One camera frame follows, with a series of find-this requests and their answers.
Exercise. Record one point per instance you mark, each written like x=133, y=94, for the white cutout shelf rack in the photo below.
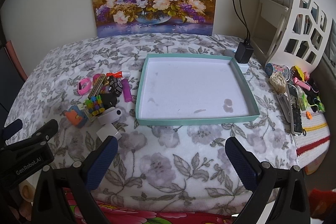
x=292, y=32

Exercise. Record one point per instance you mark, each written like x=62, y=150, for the black toy car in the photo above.
x=115, y=86

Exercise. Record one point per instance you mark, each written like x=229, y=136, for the white wall charger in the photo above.
x=108, y=132

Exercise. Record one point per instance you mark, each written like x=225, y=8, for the black power adapter plugged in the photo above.
x=243, y=53

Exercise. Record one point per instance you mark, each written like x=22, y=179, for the orange glue bottle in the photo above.
x=120, y=74

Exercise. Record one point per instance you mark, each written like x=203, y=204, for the black wall charger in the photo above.
x=109, y=100

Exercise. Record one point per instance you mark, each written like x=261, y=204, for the striped crochet mat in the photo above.
x=312, y=145

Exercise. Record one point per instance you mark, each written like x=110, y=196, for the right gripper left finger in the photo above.
x=50, y=204

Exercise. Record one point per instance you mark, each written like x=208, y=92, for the pile of colourful hair accessories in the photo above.
x=307, y=91

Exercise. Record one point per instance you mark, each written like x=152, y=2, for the silver hair clip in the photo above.
x=283, y=101

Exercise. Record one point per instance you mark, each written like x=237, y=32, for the white power strip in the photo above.
x=231, y=53

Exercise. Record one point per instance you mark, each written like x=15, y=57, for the purple lighter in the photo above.
x=126, y=90

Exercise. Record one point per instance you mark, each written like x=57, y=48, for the colourful washi tape roll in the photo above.
x=272, y=68

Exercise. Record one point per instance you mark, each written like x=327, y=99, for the beige mesh roll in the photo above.
x=278, y=82

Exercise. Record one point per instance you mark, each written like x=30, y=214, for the cream hair claw clip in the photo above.
x=90, y=117

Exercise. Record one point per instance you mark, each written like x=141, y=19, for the colourful block puzzle cube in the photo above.
x=95, y=105

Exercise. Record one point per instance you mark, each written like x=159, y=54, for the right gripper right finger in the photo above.
x=261, y=178

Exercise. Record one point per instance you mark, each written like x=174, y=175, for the brown pink puppy toy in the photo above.
x=106, y=84

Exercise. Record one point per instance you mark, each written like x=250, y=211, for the orange blue utility knife toy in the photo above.
x=76, y=116

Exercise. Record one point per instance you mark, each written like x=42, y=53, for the pink wristband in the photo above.
x=84, y=86

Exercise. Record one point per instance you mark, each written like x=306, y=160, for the teal shallow tray box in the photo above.
x=190, y=89

